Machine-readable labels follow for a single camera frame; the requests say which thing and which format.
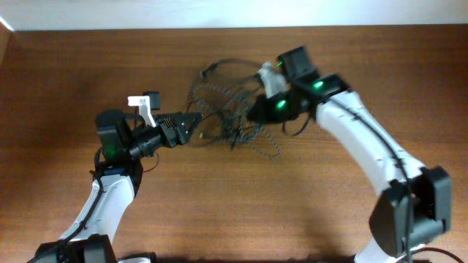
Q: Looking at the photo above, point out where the braided black white cable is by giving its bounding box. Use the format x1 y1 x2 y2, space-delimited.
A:
186 82 282 159

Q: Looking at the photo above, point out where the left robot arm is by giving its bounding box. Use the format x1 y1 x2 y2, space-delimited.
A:
32 110 203 262

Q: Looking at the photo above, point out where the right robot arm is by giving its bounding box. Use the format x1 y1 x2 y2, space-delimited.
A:
247 46 452 262

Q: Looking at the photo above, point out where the left camera cable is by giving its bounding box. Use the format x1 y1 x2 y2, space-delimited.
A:
54 147 110 263

